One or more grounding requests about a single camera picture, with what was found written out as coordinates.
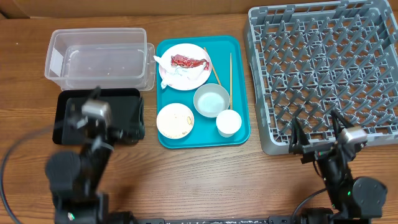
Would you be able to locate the white napkin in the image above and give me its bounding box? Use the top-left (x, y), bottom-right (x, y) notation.
top-left (154, 56), bottom-right (210, 91)

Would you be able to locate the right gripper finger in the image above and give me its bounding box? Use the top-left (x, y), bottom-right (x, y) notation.
top-left (290, 117), bottom-right (310, 146)
top-left (330, 110), bottom-right (354, 137)

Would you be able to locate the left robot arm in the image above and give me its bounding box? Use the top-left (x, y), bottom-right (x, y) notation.
top-left (45, 86), bottom-right (145, 223)

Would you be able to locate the black plastic tray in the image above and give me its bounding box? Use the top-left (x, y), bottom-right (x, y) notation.
top-left (52, 88), bottom-right (142, 145)

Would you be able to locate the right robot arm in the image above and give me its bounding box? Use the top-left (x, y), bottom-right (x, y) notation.
top-left (289, 110), bottom-right (387, 223)

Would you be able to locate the grey-green bowl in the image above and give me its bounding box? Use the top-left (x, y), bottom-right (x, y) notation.
top-left (193, 83), bottom-right (230, 118)

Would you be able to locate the clear plastic bin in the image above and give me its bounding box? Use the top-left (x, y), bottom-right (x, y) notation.
top-left (44, 28), bottom-right (156, 91)

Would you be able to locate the white paper cup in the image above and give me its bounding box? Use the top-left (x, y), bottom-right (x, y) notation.
top-left (216, 110), bottom-right (242, 138)

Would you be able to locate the grey dishwasher rack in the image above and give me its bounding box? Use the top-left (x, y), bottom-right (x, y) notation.
top-left (244, 1), bottom-right (397, 155)

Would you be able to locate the pink round plate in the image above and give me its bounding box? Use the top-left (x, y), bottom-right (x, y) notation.
top-left (154, 43), bottom-right (212, 91)

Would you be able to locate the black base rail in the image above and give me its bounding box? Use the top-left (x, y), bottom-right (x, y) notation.
top-left (136, 216), bottom-right (302, 224)

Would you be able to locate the teal serving tray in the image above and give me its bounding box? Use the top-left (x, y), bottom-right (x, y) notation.
top-left (156, 35), bottom-right (251, 149)

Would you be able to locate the red snack wrapper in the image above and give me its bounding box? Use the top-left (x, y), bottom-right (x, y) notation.
top-left (171, 54), bottom-right (209, 70)

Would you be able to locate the pink bowl with rice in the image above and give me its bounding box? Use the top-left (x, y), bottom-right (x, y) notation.
top-left (156, 103), bottom-right (195, 139)

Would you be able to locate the left wooden chopstick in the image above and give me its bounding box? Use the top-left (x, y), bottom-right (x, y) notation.
top-left (203, 47), bottom-right (222, 86)

